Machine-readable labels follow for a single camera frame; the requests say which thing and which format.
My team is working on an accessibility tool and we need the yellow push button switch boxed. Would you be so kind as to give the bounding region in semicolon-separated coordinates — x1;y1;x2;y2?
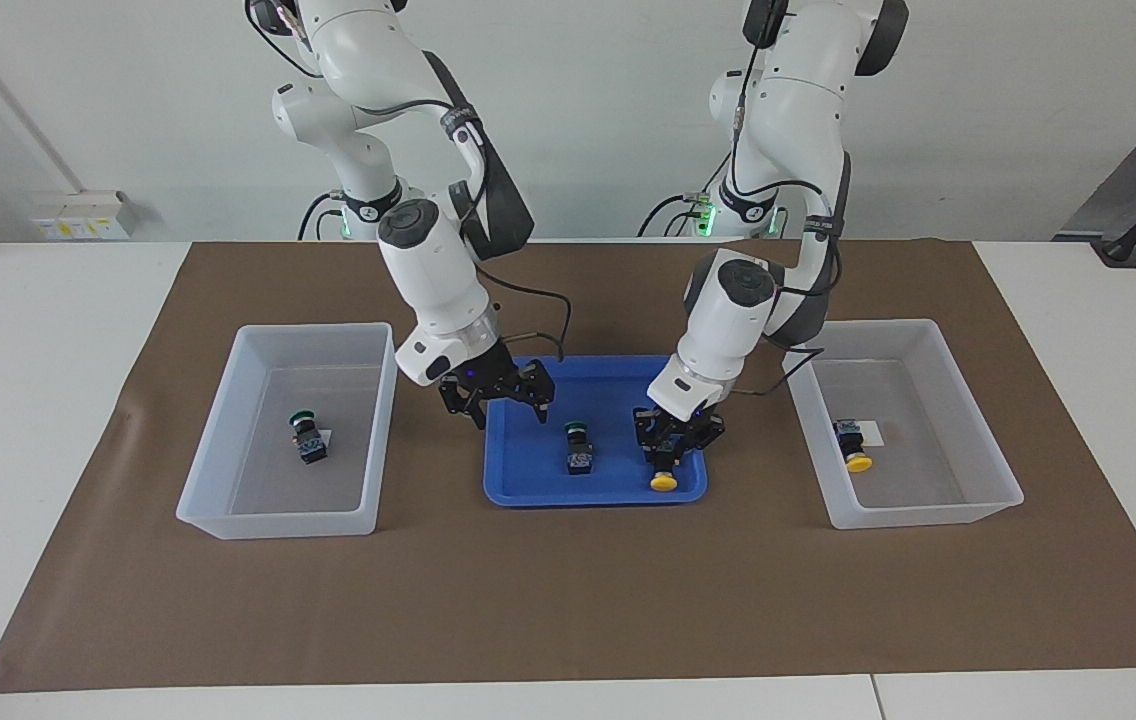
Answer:
648;440;681;493
833;418;874;473

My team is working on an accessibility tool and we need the brown table mat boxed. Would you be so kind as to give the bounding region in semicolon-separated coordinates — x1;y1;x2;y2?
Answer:
0;238;1136;694

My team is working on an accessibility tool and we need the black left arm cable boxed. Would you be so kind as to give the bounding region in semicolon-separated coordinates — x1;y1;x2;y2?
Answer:
728;0;829;401

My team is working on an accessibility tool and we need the translucent white plastic box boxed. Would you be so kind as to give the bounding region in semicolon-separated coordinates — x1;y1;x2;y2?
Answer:
175;321;399;541
781;318;1026;531

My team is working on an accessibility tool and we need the black base cable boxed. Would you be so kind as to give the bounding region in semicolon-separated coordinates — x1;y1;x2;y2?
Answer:
636;150;734;239
296;190;344;241

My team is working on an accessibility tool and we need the white wall socket box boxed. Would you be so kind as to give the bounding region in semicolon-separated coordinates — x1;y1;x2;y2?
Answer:
28;190;139;241

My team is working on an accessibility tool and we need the blue plastic tray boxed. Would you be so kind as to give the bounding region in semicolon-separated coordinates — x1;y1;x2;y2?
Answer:
483;355;709;508

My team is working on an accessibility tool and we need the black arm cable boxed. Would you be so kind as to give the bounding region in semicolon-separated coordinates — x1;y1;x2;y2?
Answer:
728;0;829;401
246;0;571;363

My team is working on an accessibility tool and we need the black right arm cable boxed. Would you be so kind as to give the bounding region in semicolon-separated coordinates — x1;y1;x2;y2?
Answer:
246;0;571;363

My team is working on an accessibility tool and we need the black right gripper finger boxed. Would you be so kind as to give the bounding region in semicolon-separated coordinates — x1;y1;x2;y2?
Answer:
440;385;489;431
518;362;557;426

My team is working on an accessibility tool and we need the green push button switch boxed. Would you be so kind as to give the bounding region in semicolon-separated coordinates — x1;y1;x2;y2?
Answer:
288;408;329;466
564;420;595;476

